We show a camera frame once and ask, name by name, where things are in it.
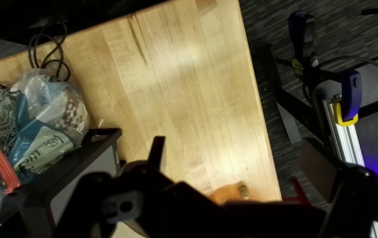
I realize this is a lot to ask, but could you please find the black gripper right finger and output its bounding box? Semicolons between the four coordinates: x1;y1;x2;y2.
300;137;337;202

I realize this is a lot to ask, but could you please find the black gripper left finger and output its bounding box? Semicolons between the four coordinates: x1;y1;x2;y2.
148;136;165;169

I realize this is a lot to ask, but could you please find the orange plastic bowl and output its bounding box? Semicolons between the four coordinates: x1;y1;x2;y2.
209;181;250;205

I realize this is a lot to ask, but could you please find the blue bar clamp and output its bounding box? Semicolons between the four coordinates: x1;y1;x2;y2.
288;10;362;127

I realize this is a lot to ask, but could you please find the blue plastic snack bag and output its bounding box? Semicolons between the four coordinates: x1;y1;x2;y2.
0;68;90;206

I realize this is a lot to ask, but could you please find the left black speaker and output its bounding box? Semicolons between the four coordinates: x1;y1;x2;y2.
0;128;122;238

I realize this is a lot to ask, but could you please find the red bag clip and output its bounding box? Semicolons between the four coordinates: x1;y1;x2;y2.
0;149;21;193

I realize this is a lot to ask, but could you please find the black cable on table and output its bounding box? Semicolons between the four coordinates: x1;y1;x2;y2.
28;18;73;83

